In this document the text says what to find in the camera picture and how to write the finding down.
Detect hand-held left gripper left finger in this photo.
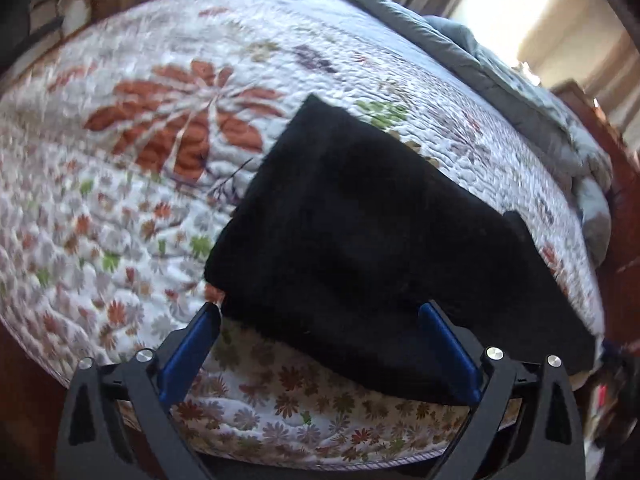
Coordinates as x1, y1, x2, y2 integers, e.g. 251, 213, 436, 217
56, 302, 223, 480

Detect black pants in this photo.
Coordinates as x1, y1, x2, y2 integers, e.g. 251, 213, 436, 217
204, 94, 603, 406

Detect dark wooden bed frame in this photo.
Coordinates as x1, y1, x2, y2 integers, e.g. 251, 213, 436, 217
550, 79, 640, 346

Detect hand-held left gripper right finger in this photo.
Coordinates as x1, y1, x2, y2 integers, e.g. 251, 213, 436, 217
417, 300, 587, 480

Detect grey-blue comforter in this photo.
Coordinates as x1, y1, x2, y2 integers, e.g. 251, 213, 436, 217
295, 0, 615, 267

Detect floral quilted bedspread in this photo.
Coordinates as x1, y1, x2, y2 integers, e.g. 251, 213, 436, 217
0, 0, 608, 467

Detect dark bookshelf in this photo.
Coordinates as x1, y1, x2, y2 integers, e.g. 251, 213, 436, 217
0, 0, 101, 78

